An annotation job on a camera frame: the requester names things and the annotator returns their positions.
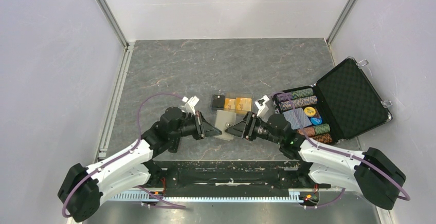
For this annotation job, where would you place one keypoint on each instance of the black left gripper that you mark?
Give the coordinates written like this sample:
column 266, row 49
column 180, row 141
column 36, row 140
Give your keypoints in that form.
column 202, row 126

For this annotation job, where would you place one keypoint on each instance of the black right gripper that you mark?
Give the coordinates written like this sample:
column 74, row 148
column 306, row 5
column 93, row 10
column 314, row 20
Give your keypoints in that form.
column 252, row 119

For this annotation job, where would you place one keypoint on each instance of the beige leather card holder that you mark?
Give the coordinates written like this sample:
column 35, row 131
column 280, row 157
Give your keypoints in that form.
column 224, row 120

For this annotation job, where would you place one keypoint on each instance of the gold card stack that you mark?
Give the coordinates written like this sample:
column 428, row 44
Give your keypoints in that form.
column 230, row 104
column 243, row 105

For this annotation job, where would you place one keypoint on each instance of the clear acrylic card tray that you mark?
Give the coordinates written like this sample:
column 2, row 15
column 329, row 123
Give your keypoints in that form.
column 235, row 95

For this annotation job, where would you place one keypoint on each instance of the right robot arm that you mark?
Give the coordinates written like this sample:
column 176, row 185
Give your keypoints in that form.
column 369, row 173

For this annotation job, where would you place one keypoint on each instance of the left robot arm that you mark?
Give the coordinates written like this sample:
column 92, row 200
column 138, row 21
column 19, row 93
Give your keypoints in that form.
column 85, row 188

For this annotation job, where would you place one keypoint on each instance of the black card stack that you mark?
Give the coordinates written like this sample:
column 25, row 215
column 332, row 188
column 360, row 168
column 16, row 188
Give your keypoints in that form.
column 217, row 102

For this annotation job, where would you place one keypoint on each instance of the blue playing card deck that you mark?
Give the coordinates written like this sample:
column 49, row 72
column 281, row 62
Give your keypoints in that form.
column 297, row 118

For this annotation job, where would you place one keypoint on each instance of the black glitter stick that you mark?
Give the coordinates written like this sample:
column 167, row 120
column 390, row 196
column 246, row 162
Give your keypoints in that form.
column 173, row 148

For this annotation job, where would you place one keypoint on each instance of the purple green chip stack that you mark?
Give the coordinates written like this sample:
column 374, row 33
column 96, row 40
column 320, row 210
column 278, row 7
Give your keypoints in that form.
column 296, row 94

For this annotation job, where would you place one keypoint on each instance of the purple yellow chip stack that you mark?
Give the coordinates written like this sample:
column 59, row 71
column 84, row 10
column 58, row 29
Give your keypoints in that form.
column 300, row 102

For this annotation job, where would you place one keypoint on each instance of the yellow dealer chip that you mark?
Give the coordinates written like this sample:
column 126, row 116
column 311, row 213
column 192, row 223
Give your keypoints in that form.
column 310, row 111

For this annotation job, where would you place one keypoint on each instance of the blue dealer chip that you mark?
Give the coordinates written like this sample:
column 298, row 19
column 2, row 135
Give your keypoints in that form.
column 315, row 121

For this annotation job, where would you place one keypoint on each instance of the brown orange chip stack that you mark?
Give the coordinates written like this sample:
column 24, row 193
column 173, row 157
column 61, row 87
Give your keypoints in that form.
column 323, row 138

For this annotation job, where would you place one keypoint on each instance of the black poker chip case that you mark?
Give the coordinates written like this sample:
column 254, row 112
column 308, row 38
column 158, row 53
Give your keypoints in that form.
column 347, row 101

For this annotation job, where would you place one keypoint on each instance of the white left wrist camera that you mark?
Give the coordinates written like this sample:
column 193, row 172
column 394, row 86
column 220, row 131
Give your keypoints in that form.
column 190, row 103

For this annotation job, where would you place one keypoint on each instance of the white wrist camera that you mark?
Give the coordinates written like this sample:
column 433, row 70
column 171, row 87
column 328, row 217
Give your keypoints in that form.
column 190, row 103
column 262, row 106

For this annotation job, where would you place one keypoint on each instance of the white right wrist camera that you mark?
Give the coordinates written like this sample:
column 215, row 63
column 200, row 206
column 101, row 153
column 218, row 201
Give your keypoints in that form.
column 262, row 106

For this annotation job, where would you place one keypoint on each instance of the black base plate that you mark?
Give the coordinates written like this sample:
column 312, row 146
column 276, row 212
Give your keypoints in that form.
column 229, row 178

